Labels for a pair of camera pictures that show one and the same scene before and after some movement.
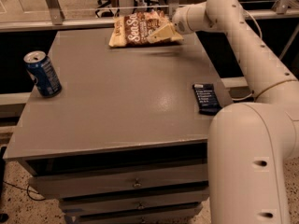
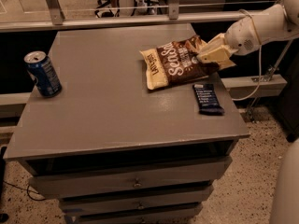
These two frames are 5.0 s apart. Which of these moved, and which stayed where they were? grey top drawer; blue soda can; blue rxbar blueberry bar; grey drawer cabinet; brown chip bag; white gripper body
Moved: brown chip bag; white gripper body
Stayed: blue rxbar blueberry bar; blue soda can; grey top drawer; grey drawer cabinet
